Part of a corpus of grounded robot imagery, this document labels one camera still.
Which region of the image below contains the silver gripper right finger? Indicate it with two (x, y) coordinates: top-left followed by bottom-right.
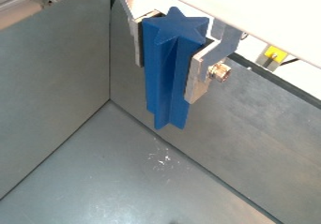
(185, 19), (243, 104)

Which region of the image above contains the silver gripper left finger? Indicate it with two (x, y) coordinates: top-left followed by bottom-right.
(119, 0), (162, 67)

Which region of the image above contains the blue star-shaped peg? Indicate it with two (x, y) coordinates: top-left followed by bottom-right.
(142, 7), (210, 129)

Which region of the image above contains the yellow and grey bracket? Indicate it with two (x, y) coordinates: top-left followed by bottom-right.
(255, 45), (289, 71)

